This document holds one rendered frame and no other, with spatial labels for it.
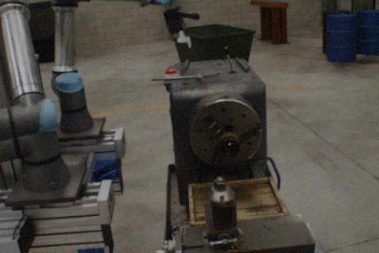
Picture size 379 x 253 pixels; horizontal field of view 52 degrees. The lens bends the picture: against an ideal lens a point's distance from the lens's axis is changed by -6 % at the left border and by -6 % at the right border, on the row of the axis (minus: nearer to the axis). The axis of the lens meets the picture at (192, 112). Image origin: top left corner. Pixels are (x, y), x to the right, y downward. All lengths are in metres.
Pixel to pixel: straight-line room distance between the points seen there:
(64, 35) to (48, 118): 0.88
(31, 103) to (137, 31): 10.67
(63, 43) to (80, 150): 0.47
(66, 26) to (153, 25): 9.87
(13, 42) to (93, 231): 0.65
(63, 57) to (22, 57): 0.78
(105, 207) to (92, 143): 0.51
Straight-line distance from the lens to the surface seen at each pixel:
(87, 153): 1.76
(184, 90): 1.87
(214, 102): 1.70
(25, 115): 0.98
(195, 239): 1.31
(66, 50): 1.82
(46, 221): 1.37
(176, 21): 1.99
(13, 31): 1.10
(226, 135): 1.65
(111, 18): 11.54
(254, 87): 1.89
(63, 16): 1.81
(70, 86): 1.70
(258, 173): 1.89
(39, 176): 1.29
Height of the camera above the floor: 1.75
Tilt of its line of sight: 19 degrees down
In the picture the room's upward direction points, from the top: 4 degrees counter-clockwise
